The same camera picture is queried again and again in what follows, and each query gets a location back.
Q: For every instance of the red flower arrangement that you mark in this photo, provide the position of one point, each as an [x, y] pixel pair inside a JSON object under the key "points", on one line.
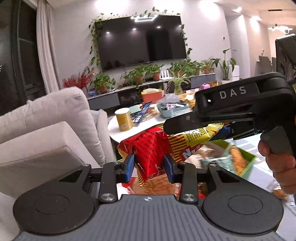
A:
{"points": [[82, 80]]}

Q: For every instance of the person right hand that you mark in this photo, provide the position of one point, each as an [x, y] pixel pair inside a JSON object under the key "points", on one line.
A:
{"points": [[282, 166]]}

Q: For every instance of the grey dining chairs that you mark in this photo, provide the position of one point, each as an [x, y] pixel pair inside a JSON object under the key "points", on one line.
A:
{"points": [[267, 66]]}

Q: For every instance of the tall leafy floor plant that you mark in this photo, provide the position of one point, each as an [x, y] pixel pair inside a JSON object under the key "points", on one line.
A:
{"points": [[226, 66]]}

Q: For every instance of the grass plant in vase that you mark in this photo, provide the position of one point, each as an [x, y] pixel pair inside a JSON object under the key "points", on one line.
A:
{"points": [[177, 80]]}

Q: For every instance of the green cardboard box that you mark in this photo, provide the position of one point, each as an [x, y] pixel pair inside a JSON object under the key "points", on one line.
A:
{"points": [[250, 157]]}

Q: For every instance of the yellow woven basket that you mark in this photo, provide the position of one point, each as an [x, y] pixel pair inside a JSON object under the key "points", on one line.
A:
{"points": [[188, 98]]}

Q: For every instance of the white curtain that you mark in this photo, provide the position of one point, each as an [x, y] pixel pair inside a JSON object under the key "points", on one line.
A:
{"points": [[45, 45]]}

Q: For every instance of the pink box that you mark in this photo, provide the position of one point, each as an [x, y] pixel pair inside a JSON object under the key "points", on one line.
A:
{"points": [[204, 86]]}

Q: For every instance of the potted green plant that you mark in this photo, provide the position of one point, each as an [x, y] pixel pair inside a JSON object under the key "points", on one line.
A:
{"points": [[137, 76], [102, 83], [191, 68]]}

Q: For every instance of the green cracker snack bag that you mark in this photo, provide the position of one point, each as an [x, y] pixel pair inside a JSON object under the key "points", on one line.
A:
{"points": [[228, 156]]}

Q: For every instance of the teal plastic tray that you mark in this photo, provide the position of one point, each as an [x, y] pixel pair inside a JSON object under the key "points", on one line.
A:
{"points": [[169, 110]]}

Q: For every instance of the potted green plant right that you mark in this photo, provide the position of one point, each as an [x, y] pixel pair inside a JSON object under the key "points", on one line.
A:
{"points": [[191, 68]]}

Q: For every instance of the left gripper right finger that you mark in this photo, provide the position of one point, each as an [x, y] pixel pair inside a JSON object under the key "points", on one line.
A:
{"points": [[185, 175]]}

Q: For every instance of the orange storage box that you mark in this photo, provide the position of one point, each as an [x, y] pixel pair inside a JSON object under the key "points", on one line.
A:
{"points": [[151, 95]]}

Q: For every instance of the grey sofa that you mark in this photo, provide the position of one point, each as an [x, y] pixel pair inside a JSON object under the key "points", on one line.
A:
{"points": [[50, 136]]}

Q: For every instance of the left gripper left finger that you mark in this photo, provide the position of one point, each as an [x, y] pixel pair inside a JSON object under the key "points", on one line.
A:
{"points": [[112, 174]]}

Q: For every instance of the potted green plant middle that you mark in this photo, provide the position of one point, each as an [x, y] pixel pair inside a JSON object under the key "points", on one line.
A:
{"points": [[137, 76]]}

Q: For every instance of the yellow red striped snack bag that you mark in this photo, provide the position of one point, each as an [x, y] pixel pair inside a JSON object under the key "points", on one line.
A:
{"points": [[150, 147]]}

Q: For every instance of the white round coffee table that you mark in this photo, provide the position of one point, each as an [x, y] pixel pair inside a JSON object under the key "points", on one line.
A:
{"points": [[117, 135]]}

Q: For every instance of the wall mounted television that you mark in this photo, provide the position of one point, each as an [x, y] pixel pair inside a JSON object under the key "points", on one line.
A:
{"points": [[139, 39]]}

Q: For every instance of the yellow tin can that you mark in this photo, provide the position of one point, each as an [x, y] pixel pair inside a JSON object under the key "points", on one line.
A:
{"points": [[124, 119]]}

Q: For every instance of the grey tv cabinet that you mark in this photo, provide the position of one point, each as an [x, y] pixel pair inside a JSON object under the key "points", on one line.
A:
{"points": [[127, 96]]}

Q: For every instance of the potted green plant left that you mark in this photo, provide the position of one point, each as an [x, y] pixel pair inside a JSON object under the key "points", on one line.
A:
{"points": [[102, 83]]}

